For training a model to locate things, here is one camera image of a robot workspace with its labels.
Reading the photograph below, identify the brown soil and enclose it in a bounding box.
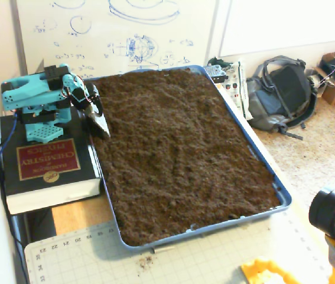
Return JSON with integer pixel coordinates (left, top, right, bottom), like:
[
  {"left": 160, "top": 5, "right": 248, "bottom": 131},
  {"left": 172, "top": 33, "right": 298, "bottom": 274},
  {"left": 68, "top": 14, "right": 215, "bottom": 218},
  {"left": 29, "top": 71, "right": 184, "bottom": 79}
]
[{"left": 87, "top": 67, "right": 282, "bottom": 247}]

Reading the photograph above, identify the whiteboard with blue drawings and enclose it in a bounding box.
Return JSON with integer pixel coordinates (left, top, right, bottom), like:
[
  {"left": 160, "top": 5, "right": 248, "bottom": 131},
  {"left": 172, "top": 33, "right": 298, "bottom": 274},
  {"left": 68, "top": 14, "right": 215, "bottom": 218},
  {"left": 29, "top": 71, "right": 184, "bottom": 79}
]
[{"left": 10, "top": 0, "right": 218, "bottom": 80}]

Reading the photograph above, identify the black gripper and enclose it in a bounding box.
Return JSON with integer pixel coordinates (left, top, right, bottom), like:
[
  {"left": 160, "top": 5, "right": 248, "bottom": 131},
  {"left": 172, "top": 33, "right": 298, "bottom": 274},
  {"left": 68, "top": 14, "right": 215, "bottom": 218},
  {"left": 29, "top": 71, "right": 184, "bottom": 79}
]
[{"left": 71, "top": 82, "right": 111, "bottom": 138}]

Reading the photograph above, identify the black chemistry handbook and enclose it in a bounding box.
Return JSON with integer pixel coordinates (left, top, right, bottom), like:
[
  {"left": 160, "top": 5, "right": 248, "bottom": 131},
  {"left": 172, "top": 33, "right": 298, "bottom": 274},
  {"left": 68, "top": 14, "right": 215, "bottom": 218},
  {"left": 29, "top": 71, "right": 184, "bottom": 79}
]
[{"left": 0, "top": 106, "right": 103, "bottom": 215}]

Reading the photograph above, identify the grey backpack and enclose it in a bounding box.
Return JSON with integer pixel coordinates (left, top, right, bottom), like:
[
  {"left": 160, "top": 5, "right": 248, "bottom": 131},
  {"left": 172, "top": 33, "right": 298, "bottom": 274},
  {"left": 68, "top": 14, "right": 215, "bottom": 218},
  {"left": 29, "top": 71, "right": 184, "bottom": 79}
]
[{"left": 246, "top": 55, "right": 318, "bottom": 140}]

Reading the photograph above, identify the blue plastic tray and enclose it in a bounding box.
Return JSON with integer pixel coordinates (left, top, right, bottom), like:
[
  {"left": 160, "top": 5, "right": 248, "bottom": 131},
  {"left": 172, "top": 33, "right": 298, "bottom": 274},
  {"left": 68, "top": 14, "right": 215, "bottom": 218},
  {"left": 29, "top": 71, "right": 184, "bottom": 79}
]
[{"left": 80, "top": 64, "right": 292, "bottom": 253}]

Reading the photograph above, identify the yellow plastic part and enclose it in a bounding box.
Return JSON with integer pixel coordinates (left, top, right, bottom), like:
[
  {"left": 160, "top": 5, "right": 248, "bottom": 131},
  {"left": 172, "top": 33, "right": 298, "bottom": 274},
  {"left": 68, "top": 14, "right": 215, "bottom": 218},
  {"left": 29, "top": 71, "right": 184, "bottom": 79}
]
[{"left": 240, "top": 257, "right": 304, "bottom": 284}]

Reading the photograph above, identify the black camera on stand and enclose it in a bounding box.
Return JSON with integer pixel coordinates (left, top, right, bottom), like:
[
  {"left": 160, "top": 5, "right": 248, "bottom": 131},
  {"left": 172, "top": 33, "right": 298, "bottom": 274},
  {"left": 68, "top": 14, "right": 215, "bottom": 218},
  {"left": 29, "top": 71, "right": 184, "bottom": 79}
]
[{"left": 308, "top": 186, "right": 335, "bottom": 284}]

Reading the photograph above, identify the pale green cutting mat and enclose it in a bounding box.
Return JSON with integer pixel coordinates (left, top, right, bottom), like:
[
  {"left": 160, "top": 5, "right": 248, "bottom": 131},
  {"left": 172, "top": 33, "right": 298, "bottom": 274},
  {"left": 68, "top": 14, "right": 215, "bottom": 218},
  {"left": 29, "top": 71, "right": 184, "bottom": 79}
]
[{"left": 24, "top": 206, "right": 333, "bottom": 284}]

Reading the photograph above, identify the blank white board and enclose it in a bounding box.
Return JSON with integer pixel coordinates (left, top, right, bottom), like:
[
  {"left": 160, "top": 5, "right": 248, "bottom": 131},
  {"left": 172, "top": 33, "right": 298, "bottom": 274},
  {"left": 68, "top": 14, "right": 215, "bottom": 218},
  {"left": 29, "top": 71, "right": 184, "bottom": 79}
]
[{"left": 219, "top": 0, "right": 335, "bottom": 57}]

